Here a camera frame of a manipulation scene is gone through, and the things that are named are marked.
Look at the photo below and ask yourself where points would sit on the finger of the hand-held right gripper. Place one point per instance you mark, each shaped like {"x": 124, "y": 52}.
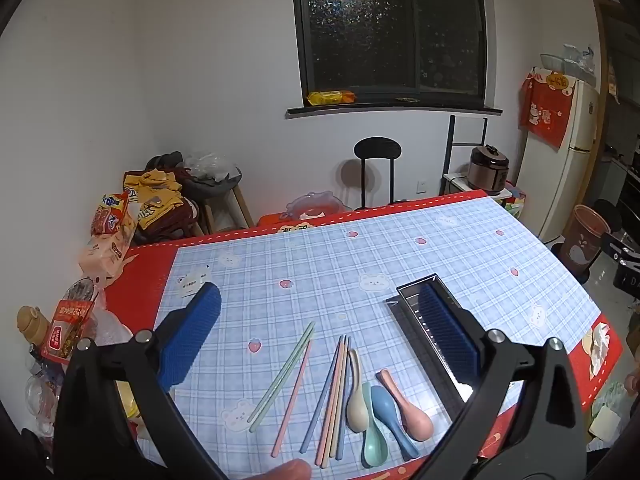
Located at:
{"x": 617, "y": 252}

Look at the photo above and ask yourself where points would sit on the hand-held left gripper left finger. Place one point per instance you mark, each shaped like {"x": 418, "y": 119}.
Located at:
{"x": 192, "y": 330}

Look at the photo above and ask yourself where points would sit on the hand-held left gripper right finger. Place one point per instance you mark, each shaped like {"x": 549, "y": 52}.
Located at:
{"x": 447, "y": 332}

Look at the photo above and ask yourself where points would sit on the metal utensil tray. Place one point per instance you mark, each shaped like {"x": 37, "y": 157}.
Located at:
{"x": 407, "y": 312}

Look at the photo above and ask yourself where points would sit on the pink spoon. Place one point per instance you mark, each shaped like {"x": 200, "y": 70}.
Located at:
{"x": 417, "y": 422}

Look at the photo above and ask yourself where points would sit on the green chopstick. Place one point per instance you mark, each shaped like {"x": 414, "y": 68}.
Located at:
{"x": 283, "y": 379}
{"x": 280, "y": 371}

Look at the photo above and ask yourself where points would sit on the blue spoon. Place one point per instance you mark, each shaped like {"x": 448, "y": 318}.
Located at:
{"x": 385, "y": 407}

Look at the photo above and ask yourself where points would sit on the beige spoon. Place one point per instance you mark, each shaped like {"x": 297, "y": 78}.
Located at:
{"x": 357, "y": 410}

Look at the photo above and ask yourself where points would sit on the pink chopstick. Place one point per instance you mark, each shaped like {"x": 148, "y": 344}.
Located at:
{"x": 331, "y": 400}
{"x": 292, "y": 398}

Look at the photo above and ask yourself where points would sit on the blue chopstick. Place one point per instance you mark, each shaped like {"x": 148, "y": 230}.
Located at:
{"x": 344, "y": 405}
{"x": 322, "y": 393}

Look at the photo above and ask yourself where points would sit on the beige chopstick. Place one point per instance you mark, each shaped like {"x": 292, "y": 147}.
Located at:
{"x": 340, "y": 400}
{"x": 335, "y": 401}

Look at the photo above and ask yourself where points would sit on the green spoon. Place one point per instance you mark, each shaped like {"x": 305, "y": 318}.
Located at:
{"x": 374, "y": 447}

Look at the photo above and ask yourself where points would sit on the person's left hand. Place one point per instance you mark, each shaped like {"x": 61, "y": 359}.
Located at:
{"x": 287, "y": 471}

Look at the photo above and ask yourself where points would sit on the brown trash bin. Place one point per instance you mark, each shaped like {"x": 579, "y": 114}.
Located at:
{"x": 582, "y": 237}

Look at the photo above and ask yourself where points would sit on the small white card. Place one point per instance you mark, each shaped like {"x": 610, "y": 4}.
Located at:
{"x": 194, "y": 279}

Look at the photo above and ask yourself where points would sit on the red table cover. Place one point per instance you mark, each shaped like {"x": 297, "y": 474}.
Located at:
{"x": 145, "y": 280}

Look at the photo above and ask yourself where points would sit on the white fridge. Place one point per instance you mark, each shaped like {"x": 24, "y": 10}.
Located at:
{"x": 555, "y": 190}

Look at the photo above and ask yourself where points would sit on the dark red clothes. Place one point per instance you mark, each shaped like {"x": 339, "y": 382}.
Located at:
{"x": 170, "y": 225}

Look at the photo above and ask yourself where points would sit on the pink bread packet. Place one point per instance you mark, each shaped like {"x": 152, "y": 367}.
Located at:
{"x": 107, "y": 255}

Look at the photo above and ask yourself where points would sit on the blue plaid tablecloth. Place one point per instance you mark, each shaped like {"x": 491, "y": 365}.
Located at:
{"x": 350, "y": 270}

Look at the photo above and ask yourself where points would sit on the clear nut container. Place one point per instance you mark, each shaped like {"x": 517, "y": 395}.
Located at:
{"x": 82, "y": 290}

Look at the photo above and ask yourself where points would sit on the red snack packet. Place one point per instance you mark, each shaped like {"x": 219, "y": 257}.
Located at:
{"x": 65, "y": 335}

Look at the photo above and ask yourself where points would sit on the yellow clothes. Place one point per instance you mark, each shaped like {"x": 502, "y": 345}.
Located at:
{"x": 150, "y": 195}

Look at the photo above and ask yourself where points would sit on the wooden stool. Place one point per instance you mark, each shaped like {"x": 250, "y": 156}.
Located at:
{"x": 215, "y": 190}

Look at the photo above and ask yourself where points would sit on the orange snack bag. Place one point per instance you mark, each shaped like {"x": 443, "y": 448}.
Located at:
{"x": 112, "y": 212}

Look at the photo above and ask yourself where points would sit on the white side table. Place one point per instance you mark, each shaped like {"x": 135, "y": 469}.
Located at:
{"x": 455, "y": 180}

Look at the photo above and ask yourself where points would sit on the brown rice cooker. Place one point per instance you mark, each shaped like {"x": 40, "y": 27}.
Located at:
{"x": 487, "y": 167}

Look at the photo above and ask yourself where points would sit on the red printed cloth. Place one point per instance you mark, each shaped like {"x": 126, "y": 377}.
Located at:
{"x": 545, "y": 110}

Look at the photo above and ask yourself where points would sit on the tan lidded bottle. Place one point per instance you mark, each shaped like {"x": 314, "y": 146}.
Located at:
{"x": 32, "y": 322}

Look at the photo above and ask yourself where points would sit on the glass jar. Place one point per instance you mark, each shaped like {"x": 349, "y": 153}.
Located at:
{"x": 42, "y": 400}

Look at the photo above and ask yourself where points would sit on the clear plastic bag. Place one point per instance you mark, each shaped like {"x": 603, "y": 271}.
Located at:
{"x": 582, "y": 62}
{"x": 210, "y": 165}

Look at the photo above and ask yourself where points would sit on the clear plastic lid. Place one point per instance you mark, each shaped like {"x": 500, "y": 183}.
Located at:
{"x": 315, "y": 204}

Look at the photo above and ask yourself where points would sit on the glass bowl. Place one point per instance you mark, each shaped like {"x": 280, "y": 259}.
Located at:
{"x": 555, "y": 62}

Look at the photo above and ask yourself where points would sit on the dark window sill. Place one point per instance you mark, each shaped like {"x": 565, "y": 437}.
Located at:
{"x": 400, "y": 111}

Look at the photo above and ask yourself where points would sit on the yellow snack packet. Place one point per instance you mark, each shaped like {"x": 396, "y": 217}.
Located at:
{"x": 330, "y": 98}

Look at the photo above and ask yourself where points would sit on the dark window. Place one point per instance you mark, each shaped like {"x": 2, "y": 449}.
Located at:
{"x": 360, "y": 25}

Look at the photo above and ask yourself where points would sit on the black metal rack frame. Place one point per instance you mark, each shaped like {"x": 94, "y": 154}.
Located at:
{"x": 451, "y": 150}

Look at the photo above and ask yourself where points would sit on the wooden door frame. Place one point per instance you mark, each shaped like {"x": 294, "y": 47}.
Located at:
{"x": 600, "y": 35}

